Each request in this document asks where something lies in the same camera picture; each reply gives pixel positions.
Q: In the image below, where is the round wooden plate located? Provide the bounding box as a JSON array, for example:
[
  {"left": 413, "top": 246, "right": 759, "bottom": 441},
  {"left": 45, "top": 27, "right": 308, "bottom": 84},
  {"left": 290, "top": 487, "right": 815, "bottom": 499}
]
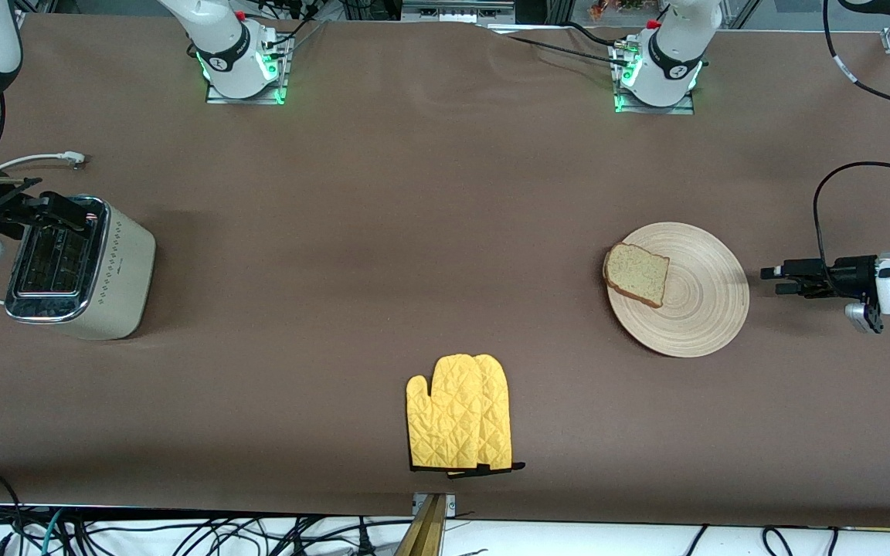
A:
[{"left": 606, "top": 222, "right": 750, "bottom": 358}]

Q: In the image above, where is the slice of brown bread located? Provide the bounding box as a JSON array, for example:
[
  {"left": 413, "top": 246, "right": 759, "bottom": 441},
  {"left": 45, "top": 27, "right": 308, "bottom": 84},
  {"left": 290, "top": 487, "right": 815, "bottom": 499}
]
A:
[{"left": 603, "top": 242, "right": 671, "bottom": 309}]

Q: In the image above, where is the cream and chrome toaster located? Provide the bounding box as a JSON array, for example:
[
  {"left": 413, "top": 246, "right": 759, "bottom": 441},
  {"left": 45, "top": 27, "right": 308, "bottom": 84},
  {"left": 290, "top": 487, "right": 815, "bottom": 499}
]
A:
[{"left": 5, "top": 195, "right": 157, "bottom": 341}]

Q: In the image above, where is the yellow quilted oven mitt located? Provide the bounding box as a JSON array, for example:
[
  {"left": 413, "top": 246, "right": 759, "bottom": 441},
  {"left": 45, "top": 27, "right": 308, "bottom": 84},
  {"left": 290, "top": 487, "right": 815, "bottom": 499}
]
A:
[
  {"left": 406, "top": 354, "right": 494, "bottom": 473},
  {"left": 472, "top": 354, "right": 527, "bottom": 478}
]

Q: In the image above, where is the brass coloured bar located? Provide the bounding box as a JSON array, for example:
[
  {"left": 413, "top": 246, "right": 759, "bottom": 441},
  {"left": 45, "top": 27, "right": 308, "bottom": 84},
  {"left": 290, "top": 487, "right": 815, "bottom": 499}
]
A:
[{"left": 393, "top": 494, "right": 447, "bottom": 556}]

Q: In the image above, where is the white toaster power cable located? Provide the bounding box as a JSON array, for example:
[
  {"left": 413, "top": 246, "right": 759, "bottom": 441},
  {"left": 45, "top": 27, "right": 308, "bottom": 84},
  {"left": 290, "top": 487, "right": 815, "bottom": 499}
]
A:
[{"left": 0, "top": 151, "right": 87, "bottom": 306}]

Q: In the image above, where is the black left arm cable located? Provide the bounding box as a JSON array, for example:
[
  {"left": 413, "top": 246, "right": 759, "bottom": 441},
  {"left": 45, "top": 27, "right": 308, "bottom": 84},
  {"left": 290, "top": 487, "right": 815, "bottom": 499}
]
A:
[{"left": 813, "top": 0, "right": 890, "bottom": 268}]

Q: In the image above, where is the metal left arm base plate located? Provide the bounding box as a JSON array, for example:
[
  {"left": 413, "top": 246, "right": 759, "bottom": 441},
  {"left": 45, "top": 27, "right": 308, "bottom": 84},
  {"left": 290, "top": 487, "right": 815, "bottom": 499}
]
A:
[{"left": 613, "top": 42, "right": 697, "bottom": 115}]

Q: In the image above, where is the teal cable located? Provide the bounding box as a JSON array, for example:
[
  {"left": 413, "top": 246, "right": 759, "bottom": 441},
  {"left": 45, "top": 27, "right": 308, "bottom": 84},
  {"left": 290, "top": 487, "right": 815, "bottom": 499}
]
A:
[{"left": 37, "top": 508, "right": 69, "bottom": 556}]

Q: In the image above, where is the black cable to arm base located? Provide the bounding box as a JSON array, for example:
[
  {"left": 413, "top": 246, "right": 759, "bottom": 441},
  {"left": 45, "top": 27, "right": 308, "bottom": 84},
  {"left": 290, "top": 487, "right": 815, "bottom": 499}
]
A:
[{"left": 491, "top": 22, "right": 630, "bottom": 67}]

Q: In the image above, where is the small metal table bracket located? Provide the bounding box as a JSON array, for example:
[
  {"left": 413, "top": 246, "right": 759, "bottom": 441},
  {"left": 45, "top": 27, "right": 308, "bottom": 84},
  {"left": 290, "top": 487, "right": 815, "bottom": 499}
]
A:
[{"left": 412, "top": 493, "right": 457, "bottom": 517}]

